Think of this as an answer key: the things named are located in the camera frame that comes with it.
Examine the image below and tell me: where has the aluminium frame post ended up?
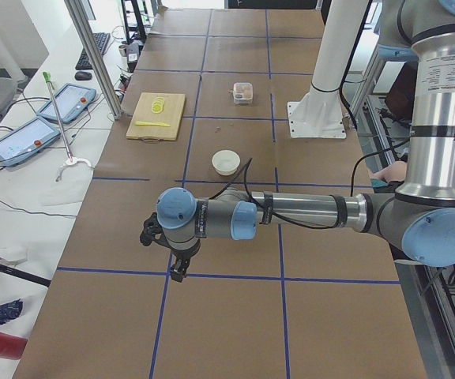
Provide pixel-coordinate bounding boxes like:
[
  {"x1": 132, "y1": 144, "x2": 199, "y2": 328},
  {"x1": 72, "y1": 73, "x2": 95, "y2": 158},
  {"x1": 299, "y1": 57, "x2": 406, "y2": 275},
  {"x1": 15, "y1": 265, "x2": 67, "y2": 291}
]
[{"x1": 64, "y1": 0, "x2": 122, "y2": 120}]

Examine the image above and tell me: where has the teach pendant far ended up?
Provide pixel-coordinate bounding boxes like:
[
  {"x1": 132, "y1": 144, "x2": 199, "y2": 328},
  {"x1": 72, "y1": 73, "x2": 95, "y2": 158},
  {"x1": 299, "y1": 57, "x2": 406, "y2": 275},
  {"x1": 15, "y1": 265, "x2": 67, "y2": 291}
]
[{"x1": 36, "y1": 83, "x2": 96, "y2": 124}]

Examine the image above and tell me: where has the black keyboard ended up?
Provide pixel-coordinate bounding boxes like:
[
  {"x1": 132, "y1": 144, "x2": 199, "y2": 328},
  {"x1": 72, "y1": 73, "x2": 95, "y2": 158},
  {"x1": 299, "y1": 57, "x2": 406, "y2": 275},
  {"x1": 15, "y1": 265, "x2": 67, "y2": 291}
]
[{"x1": 74, "y1": 32, "x2": 111, "y2": 70}]

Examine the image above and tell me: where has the clear plastic egg box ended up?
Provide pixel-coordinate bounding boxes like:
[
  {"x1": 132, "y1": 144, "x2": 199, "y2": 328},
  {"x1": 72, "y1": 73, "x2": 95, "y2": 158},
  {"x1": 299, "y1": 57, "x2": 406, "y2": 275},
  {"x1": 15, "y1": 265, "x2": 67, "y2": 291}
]
[{"x1": 232, "y1": 82, "x2": 254, "y2": 105}]

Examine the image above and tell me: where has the yellow plastic knife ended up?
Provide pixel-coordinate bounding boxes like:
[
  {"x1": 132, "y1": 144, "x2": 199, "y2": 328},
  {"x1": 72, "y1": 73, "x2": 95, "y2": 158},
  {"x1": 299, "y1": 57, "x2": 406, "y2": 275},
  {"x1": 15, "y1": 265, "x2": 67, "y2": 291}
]
[{"x1": 134, "y1": 121, "x2": 171, "y2": 127}]

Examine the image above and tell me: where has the teach pendant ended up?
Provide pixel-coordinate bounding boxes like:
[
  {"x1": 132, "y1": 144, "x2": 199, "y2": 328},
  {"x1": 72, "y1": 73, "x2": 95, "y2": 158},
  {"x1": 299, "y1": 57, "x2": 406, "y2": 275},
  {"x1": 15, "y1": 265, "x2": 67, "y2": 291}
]
[
  {"x1": 36, "y1": 83, "x2": 96, "y2": 124},
  {"x1": 0, "y1": 116, "x2": 60, "y2": 167}
]

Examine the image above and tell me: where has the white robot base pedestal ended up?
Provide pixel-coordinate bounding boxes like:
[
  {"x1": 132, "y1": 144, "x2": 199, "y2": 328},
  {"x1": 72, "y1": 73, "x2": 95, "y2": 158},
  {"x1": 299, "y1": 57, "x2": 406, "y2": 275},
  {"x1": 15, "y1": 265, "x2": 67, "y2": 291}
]
[{"x1": 288, "y1": 0, "x2": 370, "y2": 139}]

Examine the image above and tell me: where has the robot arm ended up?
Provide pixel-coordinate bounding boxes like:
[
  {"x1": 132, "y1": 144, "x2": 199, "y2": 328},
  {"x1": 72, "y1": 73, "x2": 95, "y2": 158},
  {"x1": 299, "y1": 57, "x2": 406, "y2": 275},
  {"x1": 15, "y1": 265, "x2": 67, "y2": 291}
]
[{"x1": 140, "y1": 1, "x2": 455, "y2": 281}]

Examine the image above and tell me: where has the bamboo cutting board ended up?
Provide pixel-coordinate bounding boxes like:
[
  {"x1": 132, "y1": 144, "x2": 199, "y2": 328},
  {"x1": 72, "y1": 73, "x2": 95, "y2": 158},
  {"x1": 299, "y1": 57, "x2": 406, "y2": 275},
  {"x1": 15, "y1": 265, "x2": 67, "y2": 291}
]
[{"x1": 126, "y1": 92, "x2": 186, "y2": 141}]

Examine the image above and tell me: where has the reacher grabber stick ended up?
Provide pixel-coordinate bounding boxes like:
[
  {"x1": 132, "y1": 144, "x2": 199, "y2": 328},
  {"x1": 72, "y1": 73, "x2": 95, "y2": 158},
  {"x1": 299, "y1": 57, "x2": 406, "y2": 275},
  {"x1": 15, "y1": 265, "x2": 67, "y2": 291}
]
[{"x1": 43, "y1": 71, "x2": 94, "y2": 182}]

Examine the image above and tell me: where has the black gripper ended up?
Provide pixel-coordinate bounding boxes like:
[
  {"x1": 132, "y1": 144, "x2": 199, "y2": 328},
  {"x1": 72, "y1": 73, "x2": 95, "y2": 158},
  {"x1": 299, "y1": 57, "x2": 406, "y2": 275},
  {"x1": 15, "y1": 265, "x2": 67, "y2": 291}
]
[{"x1": 167, "y1": 241, "x2": 201, "y2": 282}]

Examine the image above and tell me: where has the black computer mouse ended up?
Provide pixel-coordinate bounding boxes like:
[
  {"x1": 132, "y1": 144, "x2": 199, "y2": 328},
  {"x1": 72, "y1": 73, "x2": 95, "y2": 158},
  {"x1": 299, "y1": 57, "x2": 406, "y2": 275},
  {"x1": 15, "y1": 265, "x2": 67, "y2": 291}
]
[{"x1": 74, "y1": 71, "x2": 92, "y2": 81}]

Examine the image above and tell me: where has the black tripod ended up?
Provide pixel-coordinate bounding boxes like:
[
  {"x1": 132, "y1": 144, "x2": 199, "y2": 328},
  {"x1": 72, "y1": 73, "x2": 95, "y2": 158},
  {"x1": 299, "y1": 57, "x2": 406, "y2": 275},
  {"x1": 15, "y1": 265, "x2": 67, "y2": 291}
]
[{"x1": 0, "y1": 253, "x2": 51, "y2": 288}]

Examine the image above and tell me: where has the seated person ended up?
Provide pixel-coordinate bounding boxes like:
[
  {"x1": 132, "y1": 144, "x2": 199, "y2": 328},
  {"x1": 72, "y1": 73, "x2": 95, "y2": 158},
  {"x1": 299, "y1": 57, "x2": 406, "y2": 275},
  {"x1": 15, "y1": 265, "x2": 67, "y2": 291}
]
[{"x1": 367, "y1": 157, "x2": 455, "y2": 198}]

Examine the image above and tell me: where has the white bowl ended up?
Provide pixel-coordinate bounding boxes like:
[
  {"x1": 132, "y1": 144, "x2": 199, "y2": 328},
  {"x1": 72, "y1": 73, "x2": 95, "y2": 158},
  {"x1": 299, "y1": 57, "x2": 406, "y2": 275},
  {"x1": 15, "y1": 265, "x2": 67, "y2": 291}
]
[{"x1": 212, "y1": 150, "x2": 241, "y2": 176}]

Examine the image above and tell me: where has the teach pendant near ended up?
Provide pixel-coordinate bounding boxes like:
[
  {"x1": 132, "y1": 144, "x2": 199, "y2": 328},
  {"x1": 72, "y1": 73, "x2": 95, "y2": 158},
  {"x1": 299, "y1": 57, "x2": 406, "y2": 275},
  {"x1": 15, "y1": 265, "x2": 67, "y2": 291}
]
[{"x1": 0, "y1": 116, "x2": 60, "y2": 167}]

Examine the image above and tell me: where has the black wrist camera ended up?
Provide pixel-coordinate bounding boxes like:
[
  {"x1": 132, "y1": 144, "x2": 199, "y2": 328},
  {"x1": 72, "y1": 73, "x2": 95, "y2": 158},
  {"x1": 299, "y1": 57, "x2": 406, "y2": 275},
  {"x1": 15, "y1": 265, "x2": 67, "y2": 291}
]
[{"x1": 140, "y1": 212, "x2": 163, "y2": 246}]

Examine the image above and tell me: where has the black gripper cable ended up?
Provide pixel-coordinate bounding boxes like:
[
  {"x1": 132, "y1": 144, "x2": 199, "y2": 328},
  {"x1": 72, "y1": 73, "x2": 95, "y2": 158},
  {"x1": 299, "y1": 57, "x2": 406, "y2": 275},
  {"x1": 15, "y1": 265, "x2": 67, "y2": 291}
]
[{"x1": 207, "y1": 141, "x2": 410, "y2": 231}]

